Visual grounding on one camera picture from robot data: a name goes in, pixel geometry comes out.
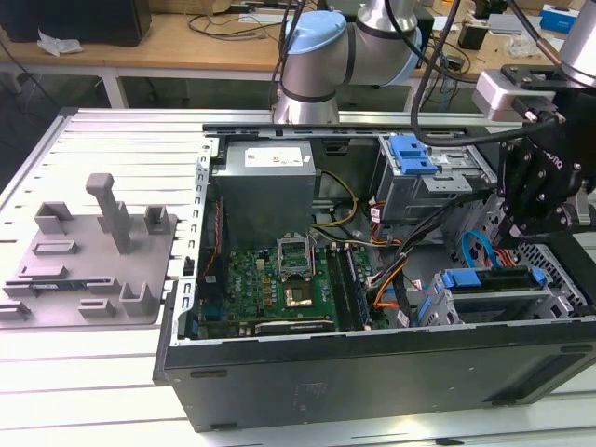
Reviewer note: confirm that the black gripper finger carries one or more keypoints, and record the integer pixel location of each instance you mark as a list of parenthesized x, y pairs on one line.
[(514, 177), (549, 214)]

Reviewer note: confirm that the hard disk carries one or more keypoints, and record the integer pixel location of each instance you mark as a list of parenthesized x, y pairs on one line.
[(503, 279)]

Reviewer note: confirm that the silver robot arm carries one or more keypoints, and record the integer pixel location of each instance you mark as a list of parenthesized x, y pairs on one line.
[(316, 60)]

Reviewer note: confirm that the silver disk bay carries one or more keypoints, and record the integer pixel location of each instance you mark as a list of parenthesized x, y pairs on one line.
[(442, 302)]

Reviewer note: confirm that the silver drive cage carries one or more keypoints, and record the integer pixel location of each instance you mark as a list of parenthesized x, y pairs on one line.
[(419, 195)]

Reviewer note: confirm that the blue plastic drive latch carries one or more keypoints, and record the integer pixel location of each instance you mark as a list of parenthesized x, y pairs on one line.
[(410, 156)]

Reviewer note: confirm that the blue cardboard box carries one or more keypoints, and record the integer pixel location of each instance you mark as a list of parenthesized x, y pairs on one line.
[(559, 19)]

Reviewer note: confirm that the small black box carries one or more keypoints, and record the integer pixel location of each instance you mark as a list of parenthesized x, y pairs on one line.
[(472, 36)]

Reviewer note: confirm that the installed RAM stick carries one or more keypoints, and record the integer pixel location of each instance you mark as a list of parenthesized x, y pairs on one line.
[(359, 288)]

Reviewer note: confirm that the black RAM slot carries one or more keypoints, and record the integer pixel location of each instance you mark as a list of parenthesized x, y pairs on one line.
[(348, 291), (337, 288)]

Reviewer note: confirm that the black open PC case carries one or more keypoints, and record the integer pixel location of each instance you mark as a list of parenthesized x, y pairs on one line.
[(372, 372)]

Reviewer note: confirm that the gold chipset chip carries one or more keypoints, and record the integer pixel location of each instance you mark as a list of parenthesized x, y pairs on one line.
[(299, 297)]

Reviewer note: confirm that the silver power supply unit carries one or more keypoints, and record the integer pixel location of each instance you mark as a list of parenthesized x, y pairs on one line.
[(265, 195)]

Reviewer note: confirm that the green motherboard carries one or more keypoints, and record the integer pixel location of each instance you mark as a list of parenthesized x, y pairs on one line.
[(251, 288)]

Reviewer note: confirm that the black case fan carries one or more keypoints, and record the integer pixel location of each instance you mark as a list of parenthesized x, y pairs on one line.
[(214, 237)]

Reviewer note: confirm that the wooden desk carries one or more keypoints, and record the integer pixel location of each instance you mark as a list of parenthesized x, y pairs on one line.
[(186, 51)]

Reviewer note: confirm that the grey parts rack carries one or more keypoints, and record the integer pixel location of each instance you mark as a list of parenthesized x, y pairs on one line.
[(93, 270)]

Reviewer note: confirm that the black box on desk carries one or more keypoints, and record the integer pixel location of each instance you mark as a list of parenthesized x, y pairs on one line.
[(84, 21)]

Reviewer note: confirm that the crumpled white paper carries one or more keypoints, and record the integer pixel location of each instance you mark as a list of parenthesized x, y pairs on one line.
[(58, 44)]

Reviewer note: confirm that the RAM stick on rack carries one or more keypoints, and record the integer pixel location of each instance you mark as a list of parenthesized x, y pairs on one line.
[(51, 284)]

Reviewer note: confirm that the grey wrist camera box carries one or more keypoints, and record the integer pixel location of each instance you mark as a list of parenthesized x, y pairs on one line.
[(496, 95)]

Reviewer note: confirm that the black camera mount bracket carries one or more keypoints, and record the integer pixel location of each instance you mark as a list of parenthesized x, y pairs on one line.
[(535, 74)]

